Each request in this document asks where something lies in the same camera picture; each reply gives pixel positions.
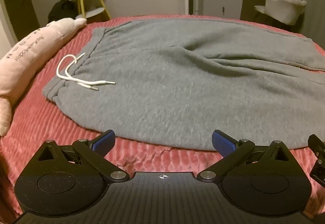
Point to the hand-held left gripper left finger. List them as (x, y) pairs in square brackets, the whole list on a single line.
[(102, 141)]

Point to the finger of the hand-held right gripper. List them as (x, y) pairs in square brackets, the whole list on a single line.
[(319, 173), (316, 144)]

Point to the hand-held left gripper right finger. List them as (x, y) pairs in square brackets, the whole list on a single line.
[(224, 144)]

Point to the grey fleece pants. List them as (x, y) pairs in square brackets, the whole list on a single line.
[(165, 82)]

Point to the pink ribbed blanket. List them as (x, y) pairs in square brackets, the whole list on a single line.
[(45, 117)]

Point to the pink plush pillow toy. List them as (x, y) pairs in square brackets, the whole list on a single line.
[(30, 51)]

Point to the black bag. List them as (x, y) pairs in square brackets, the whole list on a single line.
[(62, 9)]

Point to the white plush chair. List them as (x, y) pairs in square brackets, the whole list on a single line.
[(284, 7)]

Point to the grey small cabinet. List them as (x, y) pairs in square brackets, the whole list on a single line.
[(219, 3)]

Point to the yellow round side table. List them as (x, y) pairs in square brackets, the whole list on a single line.
[(81, 0)]

